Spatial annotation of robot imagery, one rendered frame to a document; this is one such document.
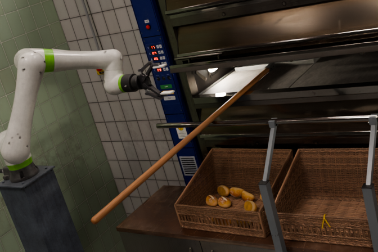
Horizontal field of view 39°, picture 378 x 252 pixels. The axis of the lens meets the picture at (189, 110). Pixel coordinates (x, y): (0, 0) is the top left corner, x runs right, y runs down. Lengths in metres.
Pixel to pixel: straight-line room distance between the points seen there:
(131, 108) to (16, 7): 0.97
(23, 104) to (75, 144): 1.27
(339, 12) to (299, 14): 0.21
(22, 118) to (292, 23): 1.40
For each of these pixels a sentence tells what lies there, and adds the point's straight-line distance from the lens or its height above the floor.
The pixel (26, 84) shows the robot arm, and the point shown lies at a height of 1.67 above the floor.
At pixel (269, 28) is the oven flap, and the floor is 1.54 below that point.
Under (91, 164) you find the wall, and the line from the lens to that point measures 3.89.
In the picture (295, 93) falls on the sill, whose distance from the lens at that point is 2.95.
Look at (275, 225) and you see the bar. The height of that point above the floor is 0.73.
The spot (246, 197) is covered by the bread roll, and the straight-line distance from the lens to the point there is 3.14.
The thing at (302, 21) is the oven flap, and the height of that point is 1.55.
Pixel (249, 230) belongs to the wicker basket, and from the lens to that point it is 2.87.
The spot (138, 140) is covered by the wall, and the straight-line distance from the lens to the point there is 3.71.
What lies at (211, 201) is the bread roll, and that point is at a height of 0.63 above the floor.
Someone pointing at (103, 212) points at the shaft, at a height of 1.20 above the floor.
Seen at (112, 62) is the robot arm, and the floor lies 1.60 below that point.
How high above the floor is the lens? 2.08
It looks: 17 degrees down
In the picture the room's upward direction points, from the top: 16 degrees counter-clockwise
